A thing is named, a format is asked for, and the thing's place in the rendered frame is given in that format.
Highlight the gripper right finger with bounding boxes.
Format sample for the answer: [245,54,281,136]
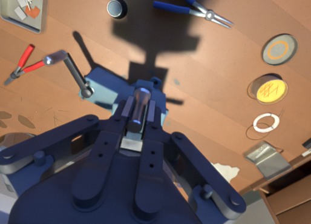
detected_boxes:
[134,99,247,220]

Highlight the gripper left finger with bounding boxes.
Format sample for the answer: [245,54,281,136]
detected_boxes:
[0,96,136,211]

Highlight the silver tommy bar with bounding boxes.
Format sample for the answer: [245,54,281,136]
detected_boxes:
[126,87,152,134]

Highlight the blue swivel vise body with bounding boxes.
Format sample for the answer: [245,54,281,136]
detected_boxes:
[78,67,170,156]

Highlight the grey steel plate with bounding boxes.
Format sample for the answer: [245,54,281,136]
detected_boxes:
[120,137,143,153]

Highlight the grey crank lever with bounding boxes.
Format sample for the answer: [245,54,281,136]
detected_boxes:
[42,50,95,99]

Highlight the white cloth scrap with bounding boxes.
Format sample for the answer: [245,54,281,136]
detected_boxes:
[211,162,240,185]

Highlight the grey folded metal sheet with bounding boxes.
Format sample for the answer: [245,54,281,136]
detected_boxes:
[243,140,292,180]

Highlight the orange paper piece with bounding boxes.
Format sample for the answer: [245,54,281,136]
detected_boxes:
[25,5,41,19]

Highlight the small white paper piece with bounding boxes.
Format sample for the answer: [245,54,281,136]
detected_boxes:
[14,7,27,21]

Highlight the grey metal tray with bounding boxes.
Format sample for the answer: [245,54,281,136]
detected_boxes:
[0,0,49,35]

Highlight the black round cup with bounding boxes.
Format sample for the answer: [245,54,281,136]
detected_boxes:
[106,0,128,20]

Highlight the brown wooden shelf unit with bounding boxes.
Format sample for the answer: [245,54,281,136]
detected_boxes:
[239,154,311,224]

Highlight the round tin with yellow lid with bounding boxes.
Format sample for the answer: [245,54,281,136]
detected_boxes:
[247,74,289,105]

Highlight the red handled cutters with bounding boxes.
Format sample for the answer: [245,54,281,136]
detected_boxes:
[3,44,47,87]

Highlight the thin dark wire loop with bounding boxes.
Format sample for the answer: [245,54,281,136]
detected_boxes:
[245,122,271,141]

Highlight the white wire coil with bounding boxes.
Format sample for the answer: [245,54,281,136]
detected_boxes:
[252,108,286,134]

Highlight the blue handled pliers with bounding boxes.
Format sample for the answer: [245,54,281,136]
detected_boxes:
[152,0,234,30]

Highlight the grey tin with orange ring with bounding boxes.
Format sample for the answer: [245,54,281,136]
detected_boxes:
[261,33,299,67]

